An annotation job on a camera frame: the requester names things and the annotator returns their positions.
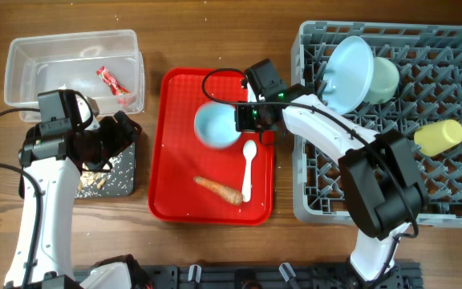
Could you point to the orange carrot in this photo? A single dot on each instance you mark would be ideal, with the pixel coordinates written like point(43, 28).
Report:
point(228, 194)

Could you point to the small blue bowl with food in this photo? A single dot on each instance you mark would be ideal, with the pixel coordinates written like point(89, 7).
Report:
point(215, 125)

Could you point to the clear plastic bin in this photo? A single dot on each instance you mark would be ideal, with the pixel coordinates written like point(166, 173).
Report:
point(70, 61)

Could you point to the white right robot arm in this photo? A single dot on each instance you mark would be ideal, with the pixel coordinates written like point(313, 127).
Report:
point(381, 181)

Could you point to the red serving tray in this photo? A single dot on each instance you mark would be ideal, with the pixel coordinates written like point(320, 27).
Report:
point(178, 156)

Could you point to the spilled rice and food scraps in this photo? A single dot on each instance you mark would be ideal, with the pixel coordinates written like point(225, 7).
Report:
point(117, 183)

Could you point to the mint green bowl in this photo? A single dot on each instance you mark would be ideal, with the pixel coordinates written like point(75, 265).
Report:
point(384, 82)

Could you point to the large light blue plate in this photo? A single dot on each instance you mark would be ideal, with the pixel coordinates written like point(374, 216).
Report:
point(348, 75)

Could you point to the red snack wrapper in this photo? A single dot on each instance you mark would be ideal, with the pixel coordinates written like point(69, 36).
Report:
point(110, 80)

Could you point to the yellow plastic cup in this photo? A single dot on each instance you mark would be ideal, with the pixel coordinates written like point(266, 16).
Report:
point(438, 137)

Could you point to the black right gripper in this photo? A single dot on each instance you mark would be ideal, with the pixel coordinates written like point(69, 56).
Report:
point(243, 118)

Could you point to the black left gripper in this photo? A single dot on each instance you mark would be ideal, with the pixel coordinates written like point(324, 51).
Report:
point(108, 141)

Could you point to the grey dishwasher rack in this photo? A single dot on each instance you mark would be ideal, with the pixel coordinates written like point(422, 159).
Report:
point(429, 61)

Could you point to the black plastic bin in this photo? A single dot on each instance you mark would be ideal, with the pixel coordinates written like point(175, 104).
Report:
point(63, 180)

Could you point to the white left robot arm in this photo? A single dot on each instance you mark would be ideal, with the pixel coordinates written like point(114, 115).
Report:
point(44, 243)

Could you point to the white plastic spoon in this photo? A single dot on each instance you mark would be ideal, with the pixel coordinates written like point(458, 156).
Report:
point(249, 153)

